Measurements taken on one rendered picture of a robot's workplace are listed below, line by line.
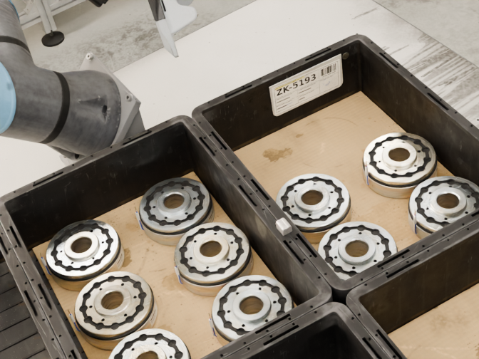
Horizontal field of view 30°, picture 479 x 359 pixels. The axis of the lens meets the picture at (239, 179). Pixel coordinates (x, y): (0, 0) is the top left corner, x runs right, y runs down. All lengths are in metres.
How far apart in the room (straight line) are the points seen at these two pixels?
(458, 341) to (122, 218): 0.50
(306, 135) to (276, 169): 0.08
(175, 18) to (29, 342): 0.49
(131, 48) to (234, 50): 1.31
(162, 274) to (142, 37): 1.94
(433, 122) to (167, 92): 0.60
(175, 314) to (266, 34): 0.78
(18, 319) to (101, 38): 1.99
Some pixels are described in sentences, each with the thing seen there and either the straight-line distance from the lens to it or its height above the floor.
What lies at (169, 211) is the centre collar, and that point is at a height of 0.87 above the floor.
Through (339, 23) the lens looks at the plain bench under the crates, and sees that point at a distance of 1.80.
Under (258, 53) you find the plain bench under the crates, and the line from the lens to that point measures 1.75.
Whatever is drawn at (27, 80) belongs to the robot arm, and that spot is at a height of 0.97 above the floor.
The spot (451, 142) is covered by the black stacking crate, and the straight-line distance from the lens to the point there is 1.26.
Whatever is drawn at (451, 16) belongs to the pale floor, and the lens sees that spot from 3.00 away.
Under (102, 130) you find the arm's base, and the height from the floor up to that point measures 0.85.
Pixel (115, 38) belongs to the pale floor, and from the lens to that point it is 3.11.
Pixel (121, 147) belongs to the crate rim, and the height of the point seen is 0.93.
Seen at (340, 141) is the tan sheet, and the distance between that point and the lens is 1.35.
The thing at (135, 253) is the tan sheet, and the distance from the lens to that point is 1.25.
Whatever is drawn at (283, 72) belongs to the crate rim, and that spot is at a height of 0.93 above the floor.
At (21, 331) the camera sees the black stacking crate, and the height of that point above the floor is 0.83.
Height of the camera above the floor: 1.75
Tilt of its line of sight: 45 degrees down
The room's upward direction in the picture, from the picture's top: 11 degrees counter-clockwise
